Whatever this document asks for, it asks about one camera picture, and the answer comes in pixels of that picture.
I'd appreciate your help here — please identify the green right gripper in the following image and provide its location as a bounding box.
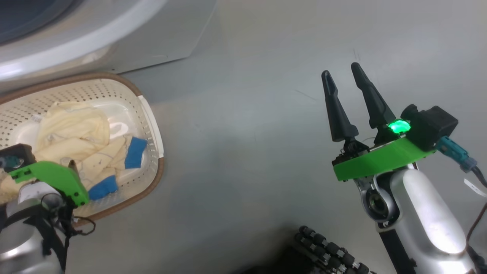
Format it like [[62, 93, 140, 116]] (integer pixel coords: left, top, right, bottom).
[[321, 63, 436, 182]]

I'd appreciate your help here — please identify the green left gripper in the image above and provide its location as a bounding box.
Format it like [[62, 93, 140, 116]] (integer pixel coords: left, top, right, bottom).
[[8, 160, 90, 208]]

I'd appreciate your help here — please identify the cream garment with blue cuffs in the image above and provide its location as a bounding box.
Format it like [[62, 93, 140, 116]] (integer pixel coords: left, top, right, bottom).
[[0, 101, 149, 206]]

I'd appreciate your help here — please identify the cream perforated basket brown rim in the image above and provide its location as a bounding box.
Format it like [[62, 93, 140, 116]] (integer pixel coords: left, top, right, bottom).
[[0, 72, 165, 229]]

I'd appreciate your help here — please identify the white front-load washing machine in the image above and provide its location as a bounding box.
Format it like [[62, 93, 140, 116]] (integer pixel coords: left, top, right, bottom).
[[0, 0, 217, 96]]

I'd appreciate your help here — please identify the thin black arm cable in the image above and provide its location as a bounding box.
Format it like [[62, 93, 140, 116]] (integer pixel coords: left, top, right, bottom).
[[38, 194, 95, 267]]

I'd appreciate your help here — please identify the teal cable connector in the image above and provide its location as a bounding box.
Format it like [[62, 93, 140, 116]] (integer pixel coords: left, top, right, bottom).
[[436, 137, 478, 174]]

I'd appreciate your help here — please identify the dark camera cable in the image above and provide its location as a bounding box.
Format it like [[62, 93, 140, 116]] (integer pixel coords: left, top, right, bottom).
[[470, 164, 487, 189]]

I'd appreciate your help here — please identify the white cable tag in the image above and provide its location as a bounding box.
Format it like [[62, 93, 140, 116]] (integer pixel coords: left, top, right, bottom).
[[464, 179, 487, 198]]

